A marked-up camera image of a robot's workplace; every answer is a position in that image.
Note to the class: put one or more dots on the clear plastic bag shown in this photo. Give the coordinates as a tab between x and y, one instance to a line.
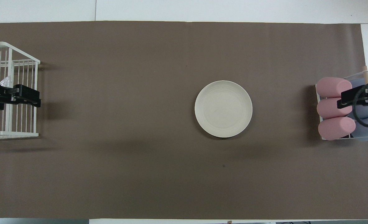
6	82

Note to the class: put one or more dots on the cream round plate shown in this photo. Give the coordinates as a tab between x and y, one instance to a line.
223	109

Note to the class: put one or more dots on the pink plastic cup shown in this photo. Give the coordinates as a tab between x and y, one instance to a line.
332	87
328	109
335	128

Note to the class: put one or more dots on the brown table mat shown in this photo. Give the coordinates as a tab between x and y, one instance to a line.
140	140

